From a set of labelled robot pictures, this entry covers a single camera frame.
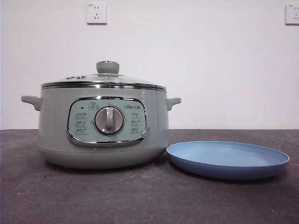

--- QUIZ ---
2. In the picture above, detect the white wall socket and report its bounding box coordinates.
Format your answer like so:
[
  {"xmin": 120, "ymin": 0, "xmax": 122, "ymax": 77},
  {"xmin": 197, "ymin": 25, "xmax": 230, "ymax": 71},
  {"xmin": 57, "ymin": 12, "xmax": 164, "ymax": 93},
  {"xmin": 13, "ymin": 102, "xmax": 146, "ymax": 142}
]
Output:
[
  {"xmin": 86, "ymin": 3, "xmax": 108, "ymax": 25},
  {"xmin": 285, "ymin": 3, "xmax": 299, "ymax": 26}
]

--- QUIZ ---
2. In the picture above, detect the blue round plate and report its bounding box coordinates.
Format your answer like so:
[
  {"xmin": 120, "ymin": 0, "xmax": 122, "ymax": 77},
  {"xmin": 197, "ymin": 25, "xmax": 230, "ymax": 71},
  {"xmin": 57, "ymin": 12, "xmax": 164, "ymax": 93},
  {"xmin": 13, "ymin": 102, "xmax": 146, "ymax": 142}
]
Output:
[{"xmin": 166, "ymin": 140, "xmax": 291, "ymax": 181}]

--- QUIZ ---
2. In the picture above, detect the pale green electric steamer pot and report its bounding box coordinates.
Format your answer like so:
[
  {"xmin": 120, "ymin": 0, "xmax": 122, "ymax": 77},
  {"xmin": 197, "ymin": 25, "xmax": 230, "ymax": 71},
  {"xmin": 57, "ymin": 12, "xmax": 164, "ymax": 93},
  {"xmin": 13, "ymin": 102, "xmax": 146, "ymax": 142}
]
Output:
[{"xmin": 20, "ymin": 85, "xmax": 182, "ymax": 169}]

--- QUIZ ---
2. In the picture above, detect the glass lid with green knob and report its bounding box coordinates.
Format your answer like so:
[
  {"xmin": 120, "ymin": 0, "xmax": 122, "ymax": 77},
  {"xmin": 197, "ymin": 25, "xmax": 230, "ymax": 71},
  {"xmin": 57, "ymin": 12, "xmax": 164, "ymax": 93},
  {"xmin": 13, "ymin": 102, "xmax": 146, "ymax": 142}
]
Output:
[{"xmin": 41, "ymin": 60, "xmax": 167, "ymax": 91}]

